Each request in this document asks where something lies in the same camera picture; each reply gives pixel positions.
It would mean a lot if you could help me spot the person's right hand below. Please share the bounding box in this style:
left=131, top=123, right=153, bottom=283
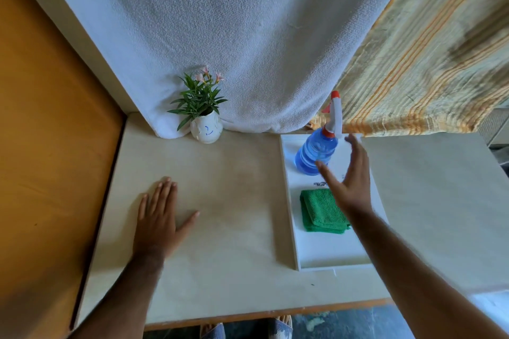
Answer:
left=315, top=134, right=374, bottom=217

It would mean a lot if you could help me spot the person's left hand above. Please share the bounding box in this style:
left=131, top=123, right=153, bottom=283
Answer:
left=132, top=177, right=200, bottom=261

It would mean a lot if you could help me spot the person's right forearm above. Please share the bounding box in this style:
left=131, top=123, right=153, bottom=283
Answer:
left=345, top=208, right=509, bottom=339

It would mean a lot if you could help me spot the person's left forearm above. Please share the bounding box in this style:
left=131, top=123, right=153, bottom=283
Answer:
left=68, top=249, right=165, bottom=339

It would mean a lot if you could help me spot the blue spray bottle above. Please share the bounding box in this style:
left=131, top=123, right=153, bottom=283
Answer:
left=294, top=90, right=343, bottom=176

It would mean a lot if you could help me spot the green microfibre cloth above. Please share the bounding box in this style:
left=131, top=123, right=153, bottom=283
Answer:
left=299, top=189, right=352, bottom=235

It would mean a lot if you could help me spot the white tray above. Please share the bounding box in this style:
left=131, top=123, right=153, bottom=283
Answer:
left=280, top=134, right=390, bottom=272

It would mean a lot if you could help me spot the white ceramic vase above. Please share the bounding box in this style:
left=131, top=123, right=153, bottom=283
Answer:
left=190, top=111, right=223, bottom=145

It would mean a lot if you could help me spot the green plant with pink flowers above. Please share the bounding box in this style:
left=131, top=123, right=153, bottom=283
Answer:
left=167, top=66, right=228, bottom=131

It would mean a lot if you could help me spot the orange wooden door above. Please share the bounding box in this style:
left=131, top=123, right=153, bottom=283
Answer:
left=0, top=0, right=127, bottom=339

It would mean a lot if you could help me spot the person's left leg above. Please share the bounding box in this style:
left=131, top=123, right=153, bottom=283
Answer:
left=199, top=323, right=226, bottom=339

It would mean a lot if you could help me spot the person's leg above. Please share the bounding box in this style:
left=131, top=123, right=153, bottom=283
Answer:
left=199, top=323, right=226, bottom=339
left=266, top=314, right=293, bottom=339

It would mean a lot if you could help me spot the person's right leg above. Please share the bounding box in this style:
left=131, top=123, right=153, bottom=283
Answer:
left=266, top=314, right=293, bottom=339

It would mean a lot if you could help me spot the striped yellow curtain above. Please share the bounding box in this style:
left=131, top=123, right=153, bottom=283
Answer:
left=308, top=0, right=509, bottom=137

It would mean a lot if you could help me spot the white terry towel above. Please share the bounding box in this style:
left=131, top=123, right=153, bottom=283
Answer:
left=34, top=0, right=423, bottom=140

